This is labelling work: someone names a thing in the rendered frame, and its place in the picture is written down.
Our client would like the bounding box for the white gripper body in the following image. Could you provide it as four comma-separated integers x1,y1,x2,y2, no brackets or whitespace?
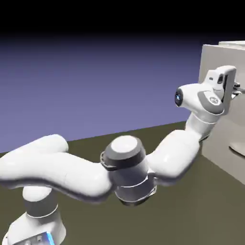
221,65,237,116

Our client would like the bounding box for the pale grey drawer front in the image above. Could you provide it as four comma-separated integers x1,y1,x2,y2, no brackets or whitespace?
198,44,245,124
200,117,245,185

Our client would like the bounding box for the pale grey cabinet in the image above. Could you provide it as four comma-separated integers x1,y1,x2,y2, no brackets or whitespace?
198,40,245,185

